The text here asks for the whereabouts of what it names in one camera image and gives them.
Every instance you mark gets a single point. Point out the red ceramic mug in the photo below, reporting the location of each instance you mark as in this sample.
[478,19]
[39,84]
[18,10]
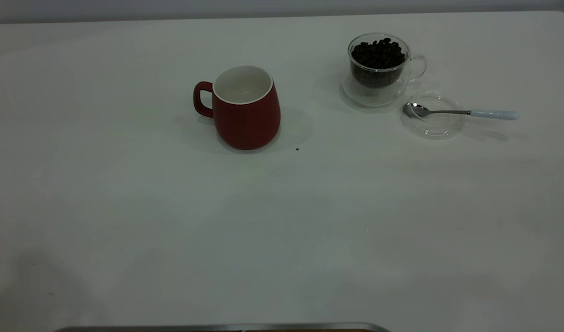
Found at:
[247,117]

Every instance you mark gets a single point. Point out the coffee beans pile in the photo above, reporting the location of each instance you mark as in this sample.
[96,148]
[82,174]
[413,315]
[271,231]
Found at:
[377,57]

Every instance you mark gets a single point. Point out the clear glass saucer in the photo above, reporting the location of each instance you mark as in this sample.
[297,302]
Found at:
[374,99]

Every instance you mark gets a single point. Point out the grey metal edge strip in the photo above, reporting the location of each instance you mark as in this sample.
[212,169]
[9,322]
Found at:
[217,328]

